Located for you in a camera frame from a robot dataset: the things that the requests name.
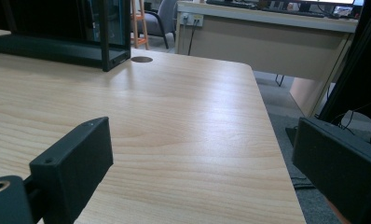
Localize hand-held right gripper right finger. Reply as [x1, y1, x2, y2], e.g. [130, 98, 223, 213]
[292, 117, 371, 224]

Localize white wall power socket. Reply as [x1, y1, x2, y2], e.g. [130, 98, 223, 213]
[179, 12, 204, 27]

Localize black metal frame shelf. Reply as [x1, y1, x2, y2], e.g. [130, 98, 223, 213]
[0, 0, 132, 73]

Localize beige office desk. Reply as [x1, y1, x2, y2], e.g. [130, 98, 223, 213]
[174, 0, 361, 118]

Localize orange wooden stool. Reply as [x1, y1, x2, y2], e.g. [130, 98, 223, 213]
[131, 0, 150, 50]

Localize black power cable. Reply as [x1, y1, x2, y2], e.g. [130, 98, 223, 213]
[187, 19, 200, 56]

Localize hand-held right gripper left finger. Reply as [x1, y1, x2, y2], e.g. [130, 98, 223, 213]
[29, 116, 115, 224]

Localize grey office chair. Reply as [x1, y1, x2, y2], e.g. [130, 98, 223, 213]
[142, 0, 179, 49]

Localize black keyboard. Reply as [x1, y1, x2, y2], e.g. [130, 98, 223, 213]
[206, 0, 327, 19]

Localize black floor cables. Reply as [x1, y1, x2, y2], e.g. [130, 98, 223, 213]
[329, 96, 371, 144]

